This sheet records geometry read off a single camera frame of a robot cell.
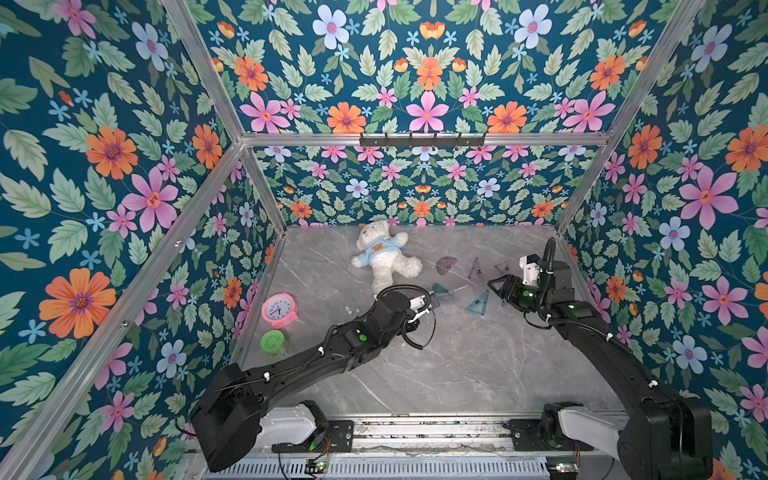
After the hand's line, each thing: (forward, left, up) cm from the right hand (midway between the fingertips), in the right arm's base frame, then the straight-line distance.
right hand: (500, 281), depth 82 cm
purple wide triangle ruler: (+21, -8, -18) cm, 29 cm away
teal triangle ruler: (+3, +2, -18) cm, 19 cm away
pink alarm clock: (-2, +67, -15) cm, 69 cm away
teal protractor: (+8, +16, -16) cm, 24 cm away
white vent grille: (-42, +32, -19) cm, 56 cm away
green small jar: (-14, +65, -13) cm, 67 cm away
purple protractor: (+20, +13, -17) cm, 29 cm away
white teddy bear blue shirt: (+18, +35, -9) cm, 40 cm away
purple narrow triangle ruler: (+17, +2, -19) cm, 25 cm away
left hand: (-5, +24, 0) cm, 25 cm away
